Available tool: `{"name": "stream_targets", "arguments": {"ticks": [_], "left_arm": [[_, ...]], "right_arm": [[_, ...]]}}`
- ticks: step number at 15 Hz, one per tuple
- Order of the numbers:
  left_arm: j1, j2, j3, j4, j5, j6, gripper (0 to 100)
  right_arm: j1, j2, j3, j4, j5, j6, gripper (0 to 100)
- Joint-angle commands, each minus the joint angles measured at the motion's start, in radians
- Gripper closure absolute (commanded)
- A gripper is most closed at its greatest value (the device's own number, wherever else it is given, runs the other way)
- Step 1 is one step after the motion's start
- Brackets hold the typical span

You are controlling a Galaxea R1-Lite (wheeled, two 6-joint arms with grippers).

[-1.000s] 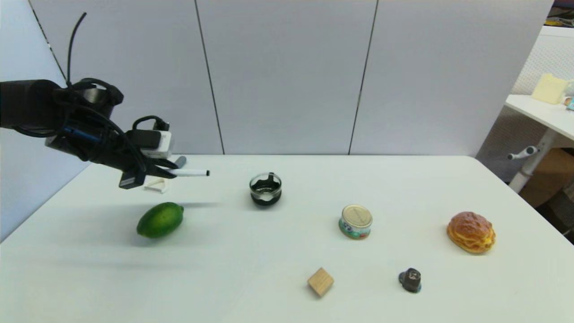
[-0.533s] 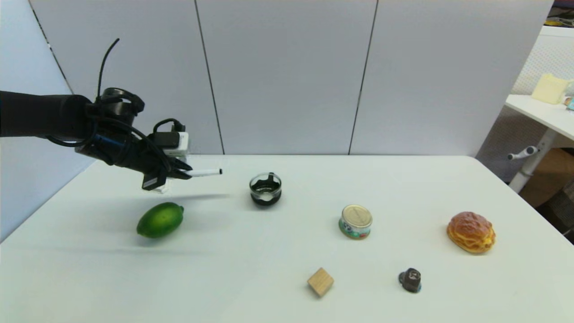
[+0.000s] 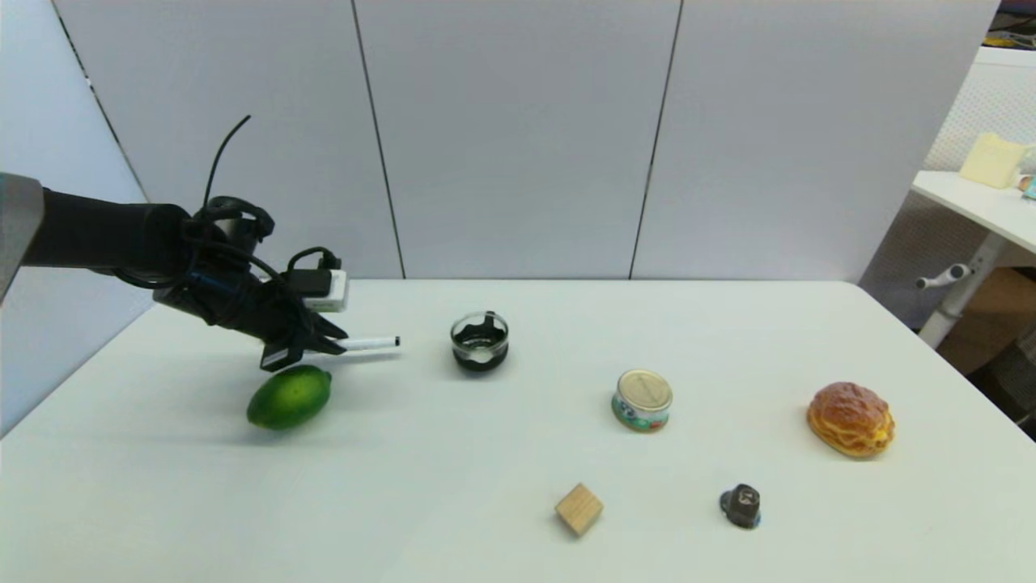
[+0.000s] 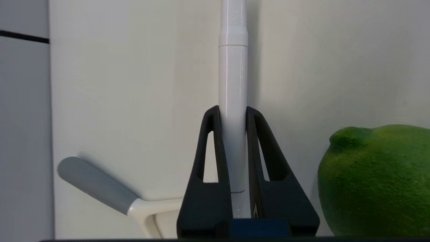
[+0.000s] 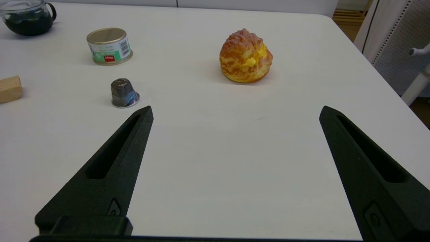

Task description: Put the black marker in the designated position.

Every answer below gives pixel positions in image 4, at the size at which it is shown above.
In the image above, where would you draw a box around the green lime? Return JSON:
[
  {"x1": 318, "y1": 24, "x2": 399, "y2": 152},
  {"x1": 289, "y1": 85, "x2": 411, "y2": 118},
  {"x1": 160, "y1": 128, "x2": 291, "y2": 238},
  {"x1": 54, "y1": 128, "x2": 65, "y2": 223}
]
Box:
[{"x1": 317, "y1": 124, "x2": 430, "y2": 238}]

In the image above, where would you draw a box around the white marker with black ends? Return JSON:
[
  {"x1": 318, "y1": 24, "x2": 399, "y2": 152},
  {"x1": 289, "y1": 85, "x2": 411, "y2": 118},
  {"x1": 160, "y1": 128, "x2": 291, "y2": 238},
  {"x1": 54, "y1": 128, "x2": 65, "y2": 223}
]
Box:
[{"x1": 218, "y1": 0, "x2": 252, "y2": 219}]

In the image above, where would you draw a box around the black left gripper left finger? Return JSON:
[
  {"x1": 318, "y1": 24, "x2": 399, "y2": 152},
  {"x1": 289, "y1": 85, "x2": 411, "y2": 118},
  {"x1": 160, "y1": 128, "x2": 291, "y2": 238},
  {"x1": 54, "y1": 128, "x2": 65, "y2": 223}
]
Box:
[{"x1": 176, "y1": 105, "x2": 233, "y2": 239}]

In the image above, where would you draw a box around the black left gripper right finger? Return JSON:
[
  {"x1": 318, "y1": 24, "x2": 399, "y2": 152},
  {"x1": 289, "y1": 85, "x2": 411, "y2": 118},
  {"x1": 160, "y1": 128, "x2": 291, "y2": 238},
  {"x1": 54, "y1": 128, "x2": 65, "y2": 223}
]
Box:
[{"x1": 246, "y1": 106, "x2": 320, "y2": 237}]

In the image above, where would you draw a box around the white peeler with grey handle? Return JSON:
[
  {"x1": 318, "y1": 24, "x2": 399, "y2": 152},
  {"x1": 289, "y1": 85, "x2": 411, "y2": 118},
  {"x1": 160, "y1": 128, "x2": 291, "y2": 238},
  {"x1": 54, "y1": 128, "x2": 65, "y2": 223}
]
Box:
[{"x1": 57, "y1": 156, "x2": 184, "y2": 239}]

